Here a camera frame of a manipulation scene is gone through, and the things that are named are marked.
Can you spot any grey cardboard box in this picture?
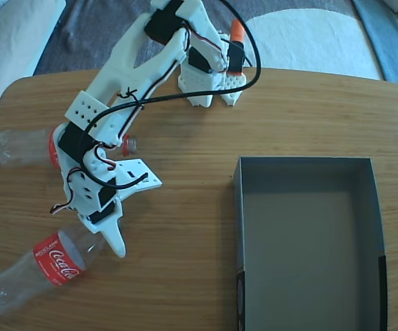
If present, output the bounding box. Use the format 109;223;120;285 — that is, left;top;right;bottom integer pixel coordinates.
232;157;390;331

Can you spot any light sofa cushion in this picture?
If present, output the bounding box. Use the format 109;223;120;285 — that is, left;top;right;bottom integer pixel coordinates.
0;0;68;166

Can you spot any dark grey rug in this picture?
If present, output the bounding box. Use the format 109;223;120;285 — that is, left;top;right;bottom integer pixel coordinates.
32;0;374;76

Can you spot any clear bottle Coca-Cola logo label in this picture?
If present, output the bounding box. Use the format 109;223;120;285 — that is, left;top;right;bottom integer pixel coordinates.
0;225;108;317

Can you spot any flat white camera plate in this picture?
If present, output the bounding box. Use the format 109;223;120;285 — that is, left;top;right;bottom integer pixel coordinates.
112;157;164;203

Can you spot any clear bottle red nutrition label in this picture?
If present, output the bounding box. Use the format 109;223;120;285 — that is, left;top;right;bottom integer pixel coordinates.
0;127;139;170

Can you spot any blue cloth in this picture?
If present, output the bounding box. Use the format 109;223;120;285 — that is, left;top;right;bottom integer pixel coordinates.
352;0;398;87

